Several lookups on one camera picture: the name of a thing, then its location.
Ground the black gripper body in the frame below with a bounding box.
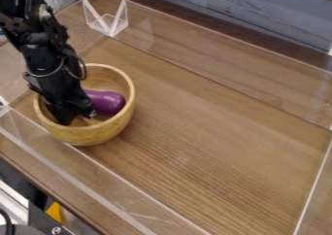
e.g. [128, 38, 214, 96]
[24, 72, 92, 115]

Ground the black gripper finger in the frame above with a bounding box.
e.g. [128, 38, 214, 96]
[72, 106, 96, 118]
[52, 103, 76, 125]

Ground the purple toy eggplant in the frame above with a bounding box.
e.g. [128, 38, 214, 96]
[84, 89, 126, 116]

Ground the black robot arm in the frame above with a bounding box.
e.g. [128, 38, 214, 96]
[0, 0, 96, 125]

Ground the brown wooden bowl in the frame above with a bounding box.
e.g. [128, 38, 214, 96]
[34, 63, 136, 147]

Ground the clear acrylic corner bracket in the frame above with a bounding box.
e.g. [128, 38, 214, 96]
[82, 0, 128, 38]

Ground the black cable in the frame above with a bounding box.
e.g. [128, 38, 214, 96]
[0, 208, 16, 235]

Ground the clear acrylic enclosure wall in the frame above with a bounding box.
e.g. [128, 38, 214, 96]
[0, 4, 332, 235]

